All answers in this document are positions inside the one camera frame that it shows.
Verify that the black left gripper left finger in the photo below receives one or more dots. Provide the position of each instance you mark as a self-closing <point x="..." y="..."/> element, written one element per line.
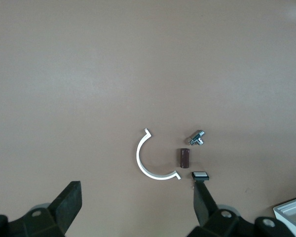
<point x="66" y="202"/>

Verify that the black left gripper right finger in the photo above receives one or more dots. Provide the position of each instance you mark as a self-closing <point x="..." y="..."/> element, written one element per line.
<point x="204" y="207"/>

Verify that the white drawer cabinet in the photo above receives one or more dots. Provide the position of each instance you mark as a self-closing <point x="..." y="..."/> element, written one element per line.
<point x="286" y="219"/>

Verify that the dark brown cylinder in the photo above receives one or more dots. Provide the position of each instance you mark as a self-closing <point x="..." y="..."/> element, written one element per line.
<point x="184" y="158"/>

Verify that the chrome metal fitting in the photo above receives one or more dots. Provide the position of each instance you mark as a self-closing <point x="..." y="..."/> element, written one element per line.
<point x="196" y="137"/>

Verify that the black switch white square cap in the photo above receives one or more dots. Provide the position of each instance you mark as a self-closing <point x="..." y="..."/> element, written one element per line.
<point x="200" y="174"/>

